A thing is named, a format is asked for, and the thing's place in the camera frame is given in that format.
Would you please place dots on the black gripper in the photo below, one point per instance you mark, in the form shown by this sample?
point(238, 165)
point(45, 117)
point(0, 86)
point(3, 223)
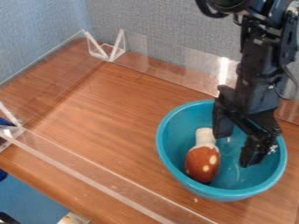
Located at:
point(246, 106)

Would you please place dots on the brown toy mushroom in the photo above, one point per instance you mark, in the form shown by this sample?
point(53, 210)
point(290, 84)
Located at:
point(203, 157)

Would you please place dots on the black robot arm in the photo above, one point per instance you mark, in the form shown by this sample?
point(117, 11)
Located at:
point(269, 46)

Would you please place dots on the clear acrylic back barrier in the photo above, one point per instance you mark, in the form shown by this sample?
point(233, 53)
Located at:
point(182, 65)

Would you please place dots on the clear acrylic barrier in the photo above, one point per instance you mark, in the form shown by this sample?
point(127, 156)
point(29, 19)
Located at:
point(146, 201)
point(182, 65)

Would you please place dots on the clear acrylic front barrier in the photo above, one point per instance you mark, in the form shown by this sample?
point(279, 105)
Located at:
point(146, 201)

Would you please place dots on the clear acrylic corner bracket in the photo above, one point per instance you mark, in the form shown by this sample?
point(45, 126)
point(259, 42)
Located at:
point(106, 51)

